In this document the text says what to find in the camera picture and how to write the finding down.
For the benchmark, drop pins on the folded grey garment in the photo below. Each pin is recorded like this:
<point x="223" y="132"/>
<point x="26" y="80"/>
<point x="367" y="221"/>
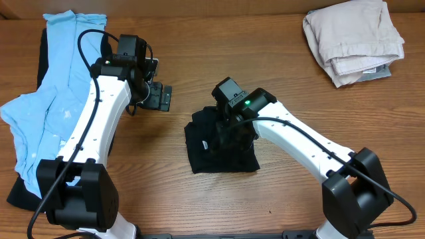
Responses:
<point x="381" y="71"/>

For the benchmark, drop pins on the black t-shirt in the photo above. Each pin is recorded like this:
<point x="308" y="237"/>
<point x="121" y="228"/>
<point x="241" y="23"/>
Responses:
<point x="199" y="134"/>

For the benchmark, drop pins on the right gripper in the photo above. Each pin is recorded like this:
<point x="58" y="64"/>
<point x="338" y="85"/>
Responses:
<point x="227" y="141"/>

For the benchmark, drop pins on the folded beige trousers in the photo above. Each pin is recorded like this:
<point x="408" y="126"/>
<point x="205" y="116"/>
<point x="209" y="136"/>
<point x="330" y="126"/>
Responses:
<point x="350" y="37"/>

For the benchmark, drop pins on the light blue shirt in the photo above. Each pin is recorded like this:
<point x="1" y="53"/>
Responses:
<point x="43" y="121"/>

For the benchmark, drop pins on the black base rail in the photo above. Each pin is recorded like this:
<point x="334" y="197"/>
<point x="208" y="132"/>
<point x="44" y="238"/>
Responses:
<point x="225" y="236"/>

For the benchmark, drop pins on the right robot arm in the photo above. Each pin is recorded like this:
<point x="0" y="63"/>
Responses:
<point x="354" y="185"/>

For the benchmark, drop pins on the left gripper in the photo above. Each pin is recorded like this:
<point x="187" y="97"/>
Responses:
<point x="154" y="101"/>

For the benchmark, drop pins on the black garment under pile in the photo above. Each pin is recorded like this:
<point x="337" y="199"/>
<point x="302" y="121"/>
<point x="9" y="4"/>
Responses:
<point x="19" y="196"/>

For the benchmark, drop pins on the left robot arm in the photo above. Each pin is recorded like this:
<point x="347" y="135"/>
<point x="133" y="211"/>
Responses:
<point x="77" y="191"/>

